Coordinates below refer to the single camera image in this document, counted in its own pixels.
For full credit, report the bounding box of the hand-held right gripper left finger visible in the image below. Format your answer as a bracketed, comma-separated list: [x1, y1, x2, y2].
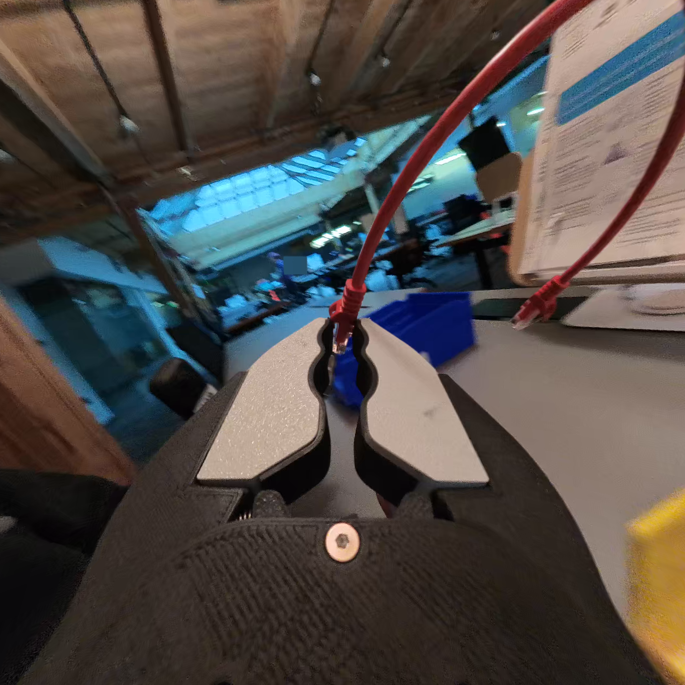
[196, 318, 331, 504]

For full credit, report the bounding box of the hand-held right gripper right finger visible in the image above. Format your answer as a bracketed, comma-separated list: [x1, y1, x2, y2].
[353, 319, 491, 507]

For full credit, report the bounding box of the red ethernet cable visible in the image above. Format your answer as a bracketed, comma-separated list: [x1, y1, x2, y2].
[329, 0, 685, 356]

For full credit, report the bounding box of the large yellow plastic bin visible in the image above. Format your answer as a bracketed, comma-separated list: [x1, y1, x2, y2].
[625, 489, 685, 685]

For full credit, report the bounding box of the large blue plastic bin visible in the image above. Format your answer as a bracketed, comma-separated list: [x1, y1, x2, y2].
[334, 291, 476, 409]

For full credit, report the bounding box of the wooden pillar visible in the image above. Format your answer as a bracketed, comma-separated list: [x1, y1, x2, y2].
[0, 300, 137, 485]

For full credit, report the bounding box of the skylight window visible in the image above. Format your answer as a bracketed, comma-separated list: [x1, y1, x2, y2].
[144, 136, 429, 258]

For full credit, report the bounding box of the pale wooden board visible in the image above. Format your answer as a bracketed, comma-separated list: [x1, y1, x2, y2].
[475, 152, 523, 203]

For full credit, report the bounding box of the black monitor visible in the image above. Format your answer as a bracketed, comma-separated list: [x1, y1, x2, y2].
[457, 117, 516, 172]

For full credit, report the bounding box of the printed instruction sheet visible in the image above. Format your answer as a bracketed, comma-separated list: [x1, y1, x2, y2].
[522, 0, 685, 276]

